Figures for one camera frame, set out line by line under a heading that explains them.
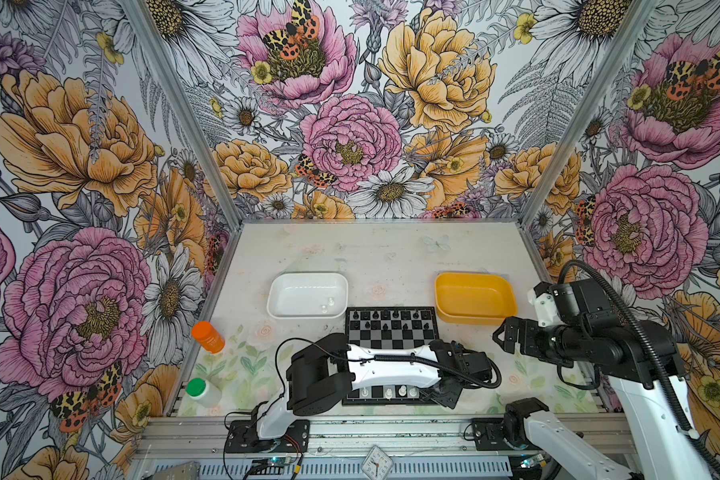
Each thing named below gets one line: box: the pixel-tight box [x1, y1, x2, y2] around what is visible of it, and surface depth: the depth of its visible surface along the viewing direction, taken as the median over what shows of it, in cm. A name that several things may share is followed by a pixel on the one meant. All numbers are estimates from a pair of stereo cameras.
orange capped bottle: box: [191, 321, 226, 354], surface depth 85 cm
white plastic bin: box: [266, 272, 349, 319], surface depth 100 cm
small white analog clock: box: [361, 445, 394, 480], surface depth 70 cm
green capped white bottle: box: [186, 377, 223, 409], surface depth 75 cm
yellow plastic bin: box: [434, 272, 518, 326], surface depth 103 cm
